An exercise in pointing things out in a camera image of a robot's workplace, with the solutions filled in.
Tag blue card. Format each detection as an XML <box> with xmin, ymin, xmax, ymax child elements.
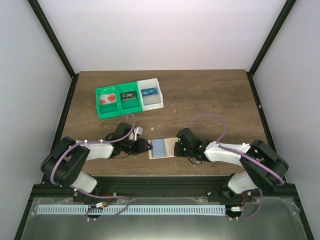
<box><xmin>141</xmin><ymin>87</ymin><xmax>158</xmax><ymax>97</ymax></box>

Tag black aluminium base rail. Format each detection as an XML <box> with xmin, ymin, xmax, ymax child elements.
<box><xmin>30</xmin><ymin>176</ymin><xmax>300</xmax><ymax>204</ymax></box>

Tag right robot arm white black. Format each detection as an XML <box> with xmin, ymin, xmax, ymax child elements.
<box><xmin>174</xmin><ymin>128</ymin><xmax>289</xmax><ymax>198</ymax></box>

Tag frame rail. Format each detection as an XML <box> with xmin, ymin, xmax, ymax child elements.
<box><xmin>240</xmin><ymin>72</ymin><xmax>289</xmax><ymax>192</ymax></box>
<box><xmin>50</xmin><ymin>73</ymin><xmax>80</xmax><ymax>151</ymax></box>

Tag white card red circles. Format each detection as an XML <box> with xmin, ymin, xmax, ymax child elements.
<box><xmin>99</xmin><ymin>93</ymin><xmax>117</xmax><ymax>105</ymax></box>

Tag left green bin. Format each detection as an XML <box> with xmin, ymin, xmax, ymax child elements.
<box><xmin>95</xmin><ymin>85</ymin><xmax>121</xmax><ymax>120</ymax></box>

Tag right side frame rail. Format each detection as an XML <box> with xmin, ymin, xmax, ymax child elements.
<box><xmin>240</xmin><ymin>72</ymin><xmax>289</xmax><ymax>192</ymax></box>

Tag left black frame post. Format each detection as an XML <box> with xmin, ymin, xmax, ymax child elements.
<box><xmin>27</xmin><ymin>0</ymin><xmax>76</xmax><ymax>79</ymax></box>

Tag metal front plate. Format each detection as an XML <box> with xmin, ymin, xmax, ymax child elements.
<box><xmin>16</xmin><ymin>197</ymin><xmax>312</xmax><ymax>240</ymax></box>

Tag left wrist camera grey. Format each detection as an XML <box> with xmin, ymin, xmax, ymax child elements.
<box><xmin>129</xmin><ymin>126</ymin><xmax>143</xmax><ymax>141</ymax></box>

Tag light blue slotted cable duct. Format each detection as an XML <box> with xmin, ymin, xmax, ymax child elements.
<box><xmin>36</xmin><ymin>204</ymin><xmax>226</xmax><ymax>216</ymax></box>

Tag right black frame post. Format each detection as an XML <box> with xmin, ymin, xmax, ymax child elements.
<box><xmin>248</xmin><ymin>0</ymin><xmax>297</xmax><ymax>76</ymax></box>

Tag left side frame rail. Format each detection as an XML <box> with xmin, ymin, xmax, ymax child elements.
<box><xmin>50</xmin><ymin>73</ymin><xmax>80</xmax><ymax>151</ymax></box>

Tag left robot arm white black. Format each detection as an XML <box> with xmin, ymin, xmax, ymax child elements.
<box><xmin>40</xmin><ymin>122</ymin><xmax>153</xmax><ymax>194</ymax></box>

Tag black frame post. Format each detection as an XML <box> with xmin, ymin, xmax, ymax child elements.
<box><xmin>248</xmin><ymin>0</ymin><xmax>297</xmax><ymax>76</ymax></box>
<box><xmin>27</xmin><ymin>0</ymin><xmax>76</xmax><ymax>79</ymax></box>

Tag black card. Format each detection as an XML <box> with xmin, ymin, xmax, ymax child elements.
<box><xmin>120</xmin><ymin>90</ymin><xmax>137</xmax><ymax>101</ymax></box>

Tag white bin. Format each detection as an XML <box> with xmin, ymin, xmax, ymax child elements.
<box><xmin>137</xmin><ymin>78</ymin><xmax>164</xmax><ymax>111</ymax></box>

